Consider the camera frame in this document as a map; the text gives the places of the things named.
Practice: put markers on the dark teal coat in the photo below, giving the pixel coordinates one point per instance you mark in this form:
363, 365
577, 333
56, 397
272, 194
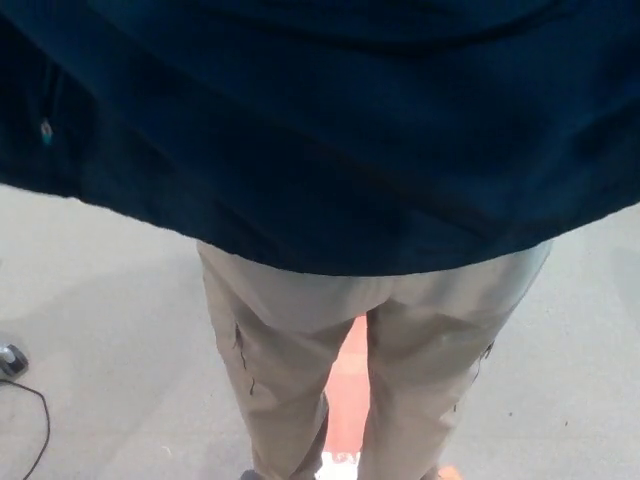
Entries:
320, 125

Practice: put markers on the beige trousers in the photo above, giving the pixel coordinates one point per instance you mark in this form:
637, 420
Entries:
280, 325

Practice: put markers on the orange floor mat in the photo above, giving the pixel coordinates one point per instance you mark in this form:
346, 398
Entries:
347, 390

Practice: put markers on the small grey black device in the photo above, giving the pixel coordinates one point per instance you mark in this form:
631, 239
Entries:
11, 360

